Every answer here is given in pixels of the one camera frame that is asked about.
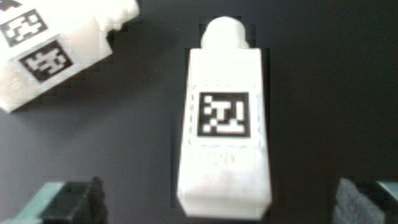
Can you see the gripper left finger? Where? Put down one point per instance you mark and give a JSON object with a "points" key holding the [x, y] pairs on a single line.
{"points": [[69, 203]]}

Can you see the white table leg with tags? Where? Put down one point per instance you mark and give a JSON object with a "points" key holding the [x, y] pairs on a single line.
{"points": [[225, 189]]}

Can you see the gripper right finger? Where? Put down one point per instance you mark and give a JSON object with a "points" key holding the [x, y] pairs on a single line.
{"points": [[367, 202]]}

